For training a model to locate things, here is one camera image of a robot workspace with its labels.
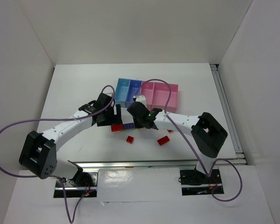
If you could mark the red long lego brick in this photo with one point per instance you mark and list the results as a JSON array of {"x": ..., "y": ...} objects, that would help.
[{"x": 116, "y": 128}]

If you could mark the small pink bin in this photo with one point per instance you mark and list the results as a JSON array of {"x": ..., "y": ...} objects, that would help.
[{"x": 148, "y": 90}]

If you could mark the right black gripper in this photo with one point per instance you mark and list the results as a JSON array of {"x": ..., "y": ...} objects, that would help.
[{"x": 135, "y": 119}]

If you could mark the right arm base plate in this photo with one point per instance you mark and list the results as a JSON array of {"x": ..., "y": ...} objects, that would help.
[{"x": 195, "y": 183}]

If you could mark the light blue bin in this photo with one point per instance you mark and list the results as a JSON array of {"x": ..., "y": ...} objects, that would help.
[{"x": 122, "y": 92}]

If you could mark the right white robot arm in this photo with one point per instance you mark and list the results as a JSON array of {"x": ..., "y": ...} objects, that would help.
[{"x": 203, "y": 134}]

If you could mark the aluminium rail right side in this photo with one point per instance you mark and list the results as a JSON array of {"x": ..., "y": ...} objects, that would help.
[{"x": 240, "y": 156}]

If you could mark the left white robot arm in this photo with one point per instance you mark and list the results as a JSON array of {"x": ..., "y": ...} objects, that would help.
[{"x": 39, "y": 153}]

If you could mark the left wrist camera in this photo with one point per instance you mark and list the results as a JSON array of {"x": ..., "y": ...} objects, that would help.
[{"x": 110, "y": 94}]

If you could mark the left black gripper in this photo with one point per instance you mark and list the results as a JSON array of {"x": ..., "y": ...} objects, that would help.
[{"x": 117, "y": 114}]

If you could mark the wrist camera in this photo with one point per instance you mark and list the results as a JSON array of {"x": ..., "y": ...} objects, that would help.
[
  {"x": 110, "y": 94},
  {"x": 140, "y": 99}
]

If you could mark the small red lego brick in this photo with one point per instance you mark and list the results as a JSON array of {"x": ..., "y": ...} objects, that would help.
[{"x": 130, "y": 139}]

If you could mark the aluminium rail front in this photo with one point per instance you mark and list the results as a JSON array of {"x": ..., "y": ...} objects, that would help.
[{"x": 137, "y": 164}]

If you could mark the red lego brick front right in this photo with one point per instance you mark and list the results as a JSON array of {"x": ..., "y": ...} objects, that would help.
[{"x": 164, "y": 140}]

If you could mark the purple lego brick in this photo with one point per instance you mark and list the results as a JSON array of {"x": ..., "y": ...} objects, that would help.
[{"x": 128, "y": 126}]

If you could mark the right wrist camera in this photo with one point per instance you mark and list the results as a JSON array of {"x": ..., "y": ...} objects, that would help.
[{"x": 140, "y": 99}]

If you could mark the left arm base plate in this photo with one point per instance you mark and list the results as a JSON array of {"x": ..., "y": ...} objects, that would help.
[{"x": 87, "y": 186}]

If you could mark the aluminium rail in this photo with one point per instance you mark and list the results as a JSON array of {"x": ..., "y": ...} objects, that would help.
[
  {"x": 240, "y": 156},
  {"x": 137, "y": 164}
]

